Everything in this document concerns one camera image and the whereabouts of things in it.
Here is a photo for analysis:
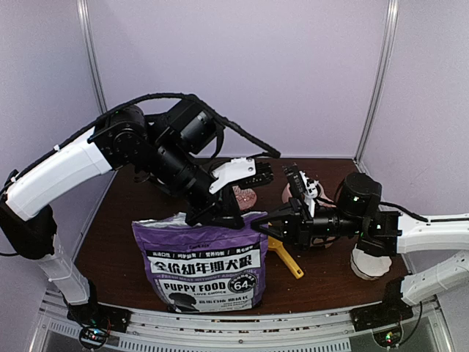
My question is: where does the right aluminium frame post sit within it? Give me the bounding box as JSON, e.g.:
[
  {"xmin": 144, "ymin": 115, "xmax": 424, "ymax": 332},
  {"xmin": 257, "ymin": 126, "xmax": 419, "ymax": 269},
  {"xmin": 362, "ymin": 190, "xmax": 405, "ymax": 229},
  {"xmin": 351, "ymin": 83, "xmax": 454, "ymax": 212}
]
[{"xmin": 354, "ymin": 0, "xmax": 399, "ymax": 169}]

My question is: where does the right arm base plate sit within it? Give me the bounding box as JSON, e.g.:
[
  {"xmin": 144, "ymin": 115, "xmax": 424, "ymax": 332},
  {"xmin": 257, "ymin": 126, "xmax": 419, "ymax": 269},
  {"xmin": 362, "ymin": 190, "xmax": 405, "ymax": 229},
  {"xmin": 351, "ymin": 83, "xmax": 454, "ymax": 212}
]
[{"xmin": 350, "ymin": 302, "xmax": 413, "ymax": 331}]

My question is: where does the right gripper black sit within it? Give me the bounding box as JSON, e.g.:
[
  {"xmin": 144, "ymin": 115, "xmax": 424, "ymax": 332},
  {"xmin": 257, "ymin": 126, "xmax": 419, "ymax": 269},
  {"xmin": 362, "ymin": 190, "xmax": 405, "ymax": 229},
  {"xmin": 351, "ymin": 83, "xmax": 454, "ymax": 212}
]
[{"xmin": 251, "ymin": 197, "xmax": 363, "ymax": 252}]

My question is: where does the white scalloped ceramic bowl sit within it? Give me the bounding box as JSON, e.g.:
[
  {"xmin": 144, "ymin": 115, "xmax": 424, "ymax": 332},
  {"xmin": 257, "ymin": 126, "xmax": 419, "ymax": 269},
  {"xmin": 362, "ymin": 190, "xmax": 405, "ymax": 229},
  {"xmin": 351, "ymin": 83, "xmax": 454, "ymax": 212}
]
[{"xmin": 350, "ymin": 247, "xmax": 392, "ymax": 281}]

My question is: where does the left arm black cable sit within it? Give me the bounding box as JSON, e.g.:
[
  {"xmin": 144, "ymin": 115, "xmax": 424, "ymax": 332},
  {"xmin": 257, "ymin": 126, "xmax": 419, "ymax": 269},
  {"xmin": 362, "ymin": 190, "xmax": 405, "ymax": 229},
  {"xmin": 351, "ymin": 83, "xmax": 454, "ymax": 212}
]
[{"xmin": 10, "ymin": 92, "xmax": 282, "ymax": 184}]

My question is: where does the yellow plastic scoop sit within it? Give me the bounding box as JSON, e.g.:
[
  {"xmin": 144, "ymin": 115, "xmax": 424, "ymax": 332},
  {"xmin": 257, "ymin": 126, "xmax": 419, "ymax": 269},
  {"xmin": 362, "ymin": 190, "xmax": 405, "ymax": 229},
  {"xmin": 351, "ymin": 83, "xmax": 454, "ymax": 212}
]
[{"xmin": 268, "ymin": 236, "xmax": 304, "ymax": 279}]

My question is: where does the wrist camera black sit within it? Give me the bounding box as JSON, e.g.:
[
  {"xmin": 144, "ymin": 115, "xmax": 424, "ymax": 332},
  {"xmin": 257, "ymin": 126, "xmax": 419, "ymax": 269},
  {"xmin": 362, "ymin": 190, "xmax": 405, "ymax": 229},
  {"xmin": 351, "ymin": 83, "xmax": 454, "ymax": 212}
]
[
  {"xmin": 281, "ymin": 164, "xmax": 322, "ymax": 218},
  {"xmin": 209, "ymin": 158, "xmax": 274, "ymax": 194}
]

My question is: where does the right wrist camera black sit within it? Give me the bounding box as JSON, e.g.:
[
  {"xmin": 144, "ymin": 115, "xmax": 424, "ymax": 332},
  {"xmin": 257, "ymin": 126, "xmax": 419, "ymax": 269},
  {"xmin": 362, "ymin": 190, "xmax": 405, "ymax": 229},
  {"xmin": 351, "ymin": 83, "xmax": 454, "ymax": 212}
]
[{"xmin": 281, "ymin": 164, "xmax": 322, "ymax": 218}]

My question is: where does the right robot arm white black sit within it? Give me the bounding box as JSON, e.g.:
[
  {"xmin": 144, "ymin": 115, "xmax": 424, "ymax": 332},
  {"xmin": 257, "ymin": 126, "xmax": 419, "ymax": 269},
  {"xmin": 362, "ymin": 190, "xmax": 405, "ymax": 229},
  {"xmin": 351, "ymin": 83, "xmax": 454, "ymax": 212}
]
[{"xmin": 251, "ymin": 167, "xmax": 468, "ymax": 324}]

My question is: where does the purple pet food bag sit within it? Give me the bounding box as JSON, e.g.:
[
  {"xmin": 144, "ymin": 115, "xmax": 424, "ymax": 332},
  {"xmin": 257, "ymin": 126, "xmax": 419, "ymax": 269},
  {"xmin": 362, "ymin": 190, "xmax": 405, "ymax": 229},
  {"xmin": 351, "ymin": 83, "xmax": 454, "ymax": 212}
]
[{"xmin": 132, "ymin": 212, "xmax": 268, "ymax": 313}]

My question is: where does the pink double pet feeder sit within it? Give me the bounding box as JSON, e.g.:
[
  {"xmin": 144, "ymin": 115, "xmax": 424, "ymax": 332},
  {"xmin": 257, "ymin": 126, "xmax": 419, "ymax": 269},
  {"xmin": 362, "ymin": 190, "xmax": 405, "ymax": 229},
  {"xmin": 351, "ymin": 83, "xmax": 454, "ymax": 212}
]
[{"xmin": 300, "ymin": 179, "xmax": 338, "ymax": 248}]

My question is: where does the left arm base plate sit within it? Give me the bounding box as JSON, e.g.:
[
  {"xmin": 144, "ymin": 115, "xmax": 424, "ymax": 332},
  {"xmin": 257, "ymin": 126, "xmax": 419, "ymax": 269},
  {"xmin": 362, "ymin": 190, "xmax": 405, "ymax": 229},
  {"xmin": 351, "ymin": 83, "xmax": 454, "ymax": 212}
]
[{"xmin": 67, "ymin": 303, "xmax": 131, "ymax": 333}]

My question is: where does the aluminium frame post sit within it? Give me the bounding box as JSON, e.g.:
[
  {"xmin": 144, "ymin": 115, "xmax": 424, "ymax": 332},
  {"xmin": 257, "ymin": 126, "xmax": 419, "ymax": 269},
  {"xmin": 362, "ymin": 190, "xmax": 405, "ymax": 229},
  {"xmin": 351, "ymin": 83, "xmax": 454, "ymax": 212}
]
[
  {"xmin": 76, "ymin": 0, "xmax": 107, "ymax": 113},
  {"xmin": 354, "ymin": 0, "xmax": 399, "ymax": 169}
]

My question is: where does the front aluminium rail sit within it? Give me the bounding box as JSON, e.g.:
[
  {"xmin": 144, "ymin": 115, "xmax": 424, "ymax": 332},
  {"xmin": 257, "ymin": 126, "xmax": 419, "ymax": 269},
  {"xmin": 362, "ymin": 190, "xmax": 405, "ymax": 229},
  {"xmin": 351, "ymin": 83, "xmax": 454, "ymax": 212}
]
[{"xmin": 26, "ymin": 290, "xmax": 456, "ymax": 351}]

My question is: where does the red patterned small bowl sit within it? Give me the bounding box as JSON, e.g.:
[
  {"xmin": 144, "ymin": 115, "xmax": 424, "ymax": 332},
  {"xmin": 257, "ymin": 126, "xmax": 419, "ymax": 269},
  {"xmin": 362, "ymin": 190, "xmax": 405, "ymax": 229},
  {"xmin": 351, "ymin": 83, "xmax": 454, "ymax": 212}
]
[{"xmin": 232, "ymin": 186, "xmax": 257, "ymax": 211}]

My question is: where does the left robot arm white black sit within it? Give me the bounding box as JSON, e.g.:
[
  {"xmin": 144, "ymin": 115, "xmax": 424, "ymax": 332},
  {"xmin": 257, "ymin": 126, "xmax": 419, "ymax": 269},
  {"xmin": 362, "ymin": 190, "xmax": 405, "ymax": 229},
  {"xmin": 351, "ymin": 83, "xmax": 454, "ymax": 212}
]
[{"xmin": 1, "ymin": 93, "xmax": 244, "ymax": 326}]

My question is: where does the left aluminium frame post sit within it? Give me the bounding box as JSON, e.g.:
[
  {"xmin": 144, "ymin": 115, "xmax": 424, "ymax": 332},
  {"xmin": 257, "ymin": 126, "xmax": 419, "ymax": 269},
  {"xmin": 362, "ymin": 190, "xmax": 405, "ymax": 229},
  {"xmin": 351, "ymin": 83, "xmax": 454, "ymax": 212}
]
[{"xmin": 76, "ymin": 0, "xmax": 107, "ymax": 113}]

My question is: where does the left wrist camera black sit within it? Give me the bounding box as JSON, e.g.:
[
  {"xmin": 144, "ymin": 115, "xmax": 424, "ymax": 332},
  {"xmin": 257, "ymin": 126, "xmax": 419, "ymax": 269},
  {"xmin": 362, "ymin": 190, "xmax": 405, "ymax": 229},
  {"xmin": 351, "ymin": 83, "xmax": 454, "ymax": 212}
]
[{"xmin": 209, "ymin": 158, "xmax": 274, "ymax": 194}]

